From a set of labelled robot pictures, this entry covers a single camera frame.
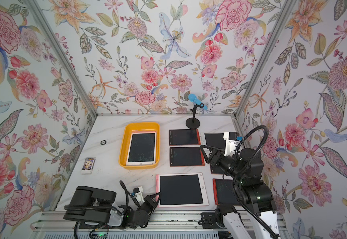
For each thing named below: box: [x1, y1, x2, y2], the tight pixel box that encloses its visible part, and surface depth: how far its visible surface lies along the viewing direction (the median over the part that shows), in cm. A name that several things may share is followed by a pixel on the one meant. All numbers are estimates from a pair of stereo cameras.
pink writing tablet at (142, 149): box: [125, 130, 158, 166], surface depth 103 cm
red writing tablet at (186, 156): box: [169, 146, 205, 167], surface depth 100 cm
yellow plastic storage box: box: [118, 121, 161, 170], surface depth 103 cm
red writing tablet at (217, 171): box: [209, 165, 225, 175], surface depth 92 cm
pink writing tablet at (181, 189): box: [155, 172, 209, 208], surface depth 85 cm
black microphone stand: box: [185, 102, 205, 130], surface depth 116 cm
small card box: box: [80, 156, 97, 175], surface depth 94 cm
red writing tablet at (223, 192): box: [212, 178, 242, 206], surface depth 86 cm
